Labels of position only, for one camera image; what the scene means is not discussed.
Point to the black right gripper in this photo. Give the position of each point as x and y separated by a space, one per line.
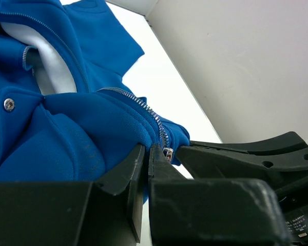
291 188

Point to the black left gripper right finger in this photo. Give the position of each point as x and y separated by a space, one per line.
210 211

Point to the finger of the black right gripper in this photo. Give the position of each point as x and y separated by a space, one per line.
275 160

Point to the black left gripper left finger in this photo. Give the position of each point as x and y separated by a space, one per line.
107 211

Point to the blue zip-up jacket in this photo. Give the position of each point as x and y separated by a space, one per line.
65 114

